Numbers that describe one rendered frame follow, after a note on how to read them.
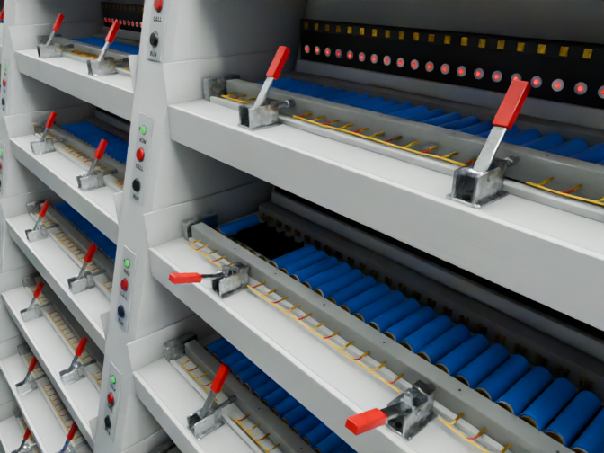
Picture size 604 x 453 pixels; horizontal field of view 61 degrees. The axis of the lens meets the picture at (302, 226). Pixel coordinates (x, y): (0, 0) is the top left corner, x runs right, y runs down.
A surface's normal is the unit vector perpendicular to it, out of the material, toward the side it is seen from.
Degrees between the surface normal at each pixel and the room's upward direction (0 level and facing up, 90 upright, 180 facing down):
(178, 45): 90
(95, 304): 16
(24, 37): 90
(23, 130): 90
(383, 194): 106
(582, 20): 90
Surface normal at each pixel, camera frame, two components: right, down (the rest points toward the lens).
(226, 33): 0.66, 0.33
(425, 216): -0.76, 0.29
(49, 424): 0.00, -0.90
